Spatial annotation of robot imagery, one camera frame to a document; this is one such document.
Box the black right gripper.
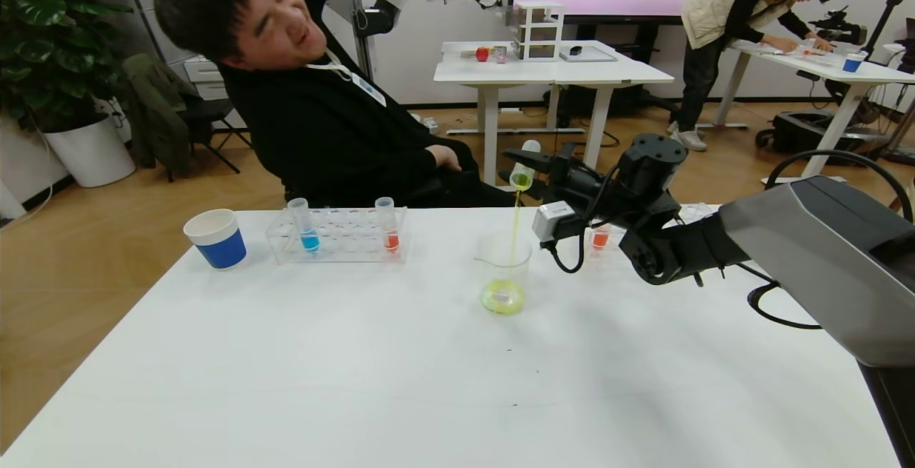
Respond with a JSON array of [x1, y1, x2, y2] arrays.
[[497, 141, 605, 202]]

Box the yellow pigment test tube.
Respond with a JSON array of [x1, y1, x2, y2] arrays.
[[509, 140, 542, 192]]

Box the blue pigment test tube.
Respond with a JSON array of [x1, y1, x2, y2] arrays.
[[287, 198, 321, 253]]

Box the clear glass beaker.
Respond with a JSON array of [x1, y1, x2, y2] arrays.
[[474, 232, 533, 316]]

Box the clear acrylic test tube rack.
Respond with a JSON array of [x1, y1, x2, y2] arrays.
[[266, 207, 409, 266], [580, 203, 724, 263]]

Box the white standing desk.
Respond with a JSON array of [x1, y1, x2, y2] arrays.
[[434, 41, 674, 195]]

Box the grey flat tablet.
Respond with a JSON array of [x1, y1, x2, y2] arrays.
[[559, 47, 618, 64]]

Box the small white drawer organizer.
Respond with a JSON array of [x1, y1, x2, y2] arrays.
[[511, 2, 565, 63]]

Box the seated person in black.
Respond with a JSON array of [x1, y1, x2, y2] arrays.
[[154, 0, 533, 209]]

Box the person in beige vest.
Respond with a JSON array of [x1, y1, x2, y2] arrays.
[[667, 0, 843, 153]]

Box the blue white paper cup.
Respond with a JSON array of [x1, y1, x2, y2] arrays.
[[183, 209, 247, 270]]

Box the black folding chair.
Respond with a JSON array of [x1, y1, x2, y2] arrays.
[[179, 99, 252, 174]]

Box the white desk with angled legs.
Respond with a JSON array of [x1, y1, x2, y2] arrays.
[[697, 38, 915, 188]]

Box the black background robot gripper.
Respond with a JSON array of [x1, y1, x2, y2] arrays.
[[808, 7, 867, 47]]

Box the white drawer cabinet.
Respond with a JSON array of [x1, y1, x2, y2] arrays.
[[184, 57, 231, 102]]

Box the dark green jacket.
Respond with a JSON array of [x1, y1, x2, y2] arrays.
[[123, 55, 197, 172]]

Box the black tripod stand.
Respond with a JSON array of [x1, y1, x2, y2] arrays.
[[861, 0, 915, 61]]

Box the white plant pot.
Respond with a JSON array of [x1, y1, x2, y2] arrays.
[[44, 114, 137, 189]]

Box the green leafy plant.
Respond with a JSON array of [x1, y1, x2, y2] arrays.
[[0, 0, 134, 134]]

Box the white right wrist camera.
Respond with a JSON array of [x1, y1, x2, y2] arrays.
[[532, 201, 577, 243]]

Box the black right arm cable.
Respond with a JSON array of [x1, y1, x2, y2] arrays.
[[747, 150, 915, 330]]

